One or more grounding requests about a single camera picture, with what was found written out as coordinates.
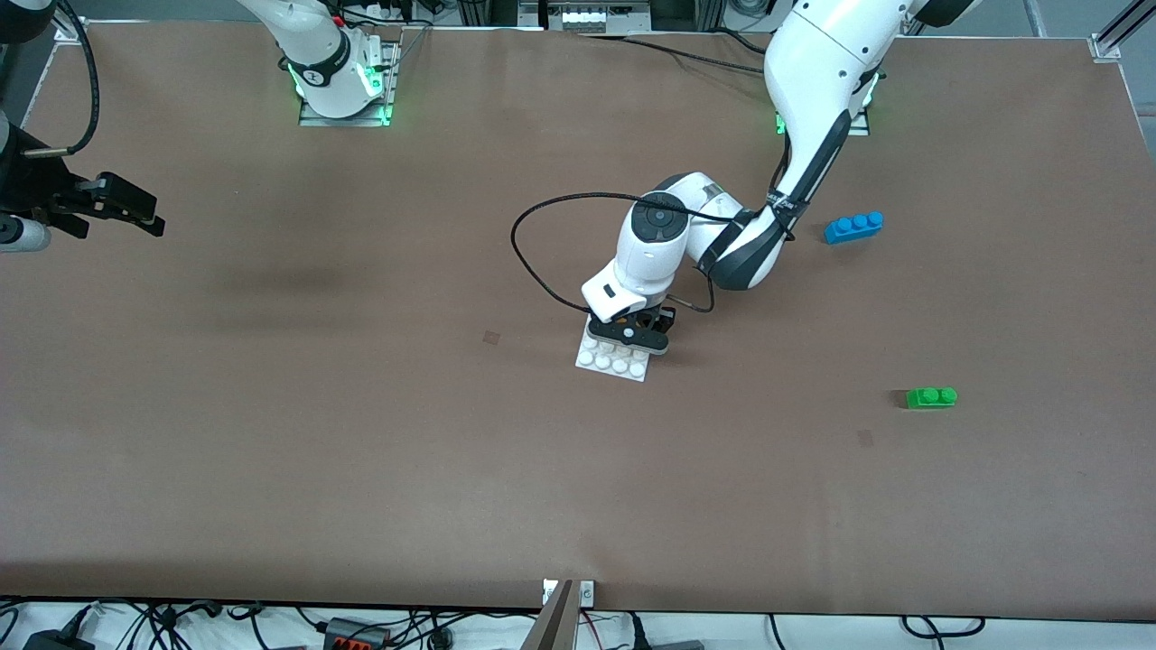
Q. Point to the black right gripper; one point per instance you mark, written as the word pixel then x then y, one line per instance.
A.
pixel 27 187

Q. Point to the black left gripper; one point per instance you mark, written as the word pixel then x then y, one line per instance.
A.
pixel 662 319

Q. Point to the white studded base plate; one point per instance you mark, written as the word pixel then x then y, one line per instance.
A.
pixel 614 366

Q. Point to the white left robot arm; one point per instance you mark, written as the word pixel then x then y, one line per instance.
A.
pixel 813 72

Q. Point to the blue three-stud block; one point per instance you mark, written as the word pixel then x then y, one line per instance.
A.
pixel 853 227

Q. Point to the green two-stud block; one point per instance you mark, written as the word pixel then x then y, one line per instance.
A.
pixel 931 398

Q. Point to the white power strip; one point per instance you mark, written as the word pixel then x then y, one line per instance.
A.
pixel 591 17

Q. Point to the black plug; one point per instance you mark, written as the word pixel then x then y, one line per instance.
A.
pixel 637 632

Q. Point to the black orange connector strip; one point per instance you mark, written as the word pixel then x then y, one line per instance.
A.
pixel 357 635

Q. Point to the black power adapter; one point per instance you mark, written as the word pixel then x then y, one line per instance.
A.
pixel 54 642

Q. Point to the metal table corner bracket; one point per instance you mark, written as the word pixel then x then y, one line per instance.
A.
pixel 68 32
pixel 1107 47

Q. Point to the small metal edge bracket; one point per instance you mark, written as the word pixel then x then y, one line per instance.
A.
pixel 587 592

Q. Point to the grey camera post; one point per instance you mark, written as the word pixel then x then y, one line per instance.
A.
pixel 553 623

